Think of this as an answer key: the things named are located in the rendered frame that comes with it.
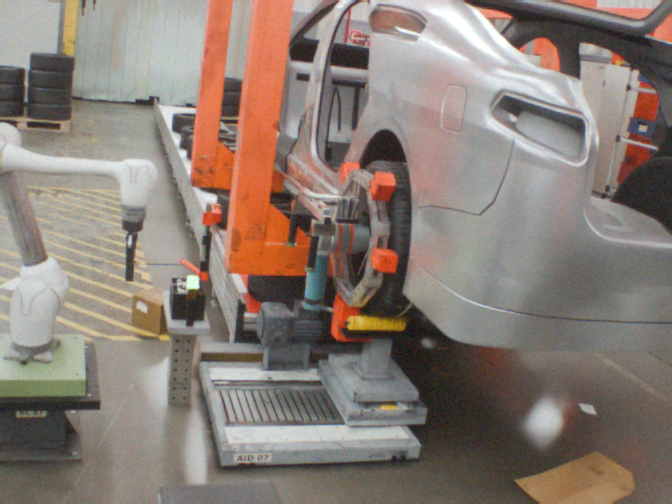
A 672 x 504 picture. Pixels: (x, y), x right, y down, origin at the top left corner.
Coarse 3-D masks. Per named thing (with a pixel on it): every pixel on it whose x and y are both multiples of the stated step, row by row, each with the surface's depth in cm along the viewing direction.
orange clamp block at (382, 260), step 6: (372, 252) 276; (378, 252) 272; (384, 252) 273; (390, 252) 274; (372, 258) 277; (378, 258) 270; (384, 258) 270; (390, 258) 271; (396, 258) 271; (372, 264) 276; (378, 264) 270; (384, 264) 271; (390, 264) 271; (396, 264) 272; (378, 270) 271; (384, 270) 271; (390, 270) 272
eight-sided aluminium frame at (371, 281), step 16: (352, 176) 303; (368, 176) 298; (368, 192) 286; (336, 208) 323; (384, 208) 281; (384, 224) 277; (384, 240) 278; (336, 256) 324; (368, 256) 281; (336, 272) 320; (368, 272) 280; (336, 288) 317; (352, 288) 311; (368, 288) 292; (352, 304) 298
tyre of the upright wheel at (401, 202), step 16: (400, 176) 286; (400, 192) 279; (400, 208) 277; (400, 224) 275; (400, 240) 275; (400, 256) 275; (400, 272) 277; (384, 288) 286; (400, 288) 281; (368, 304) 302; (384, 304) 287; (400, 304) 289
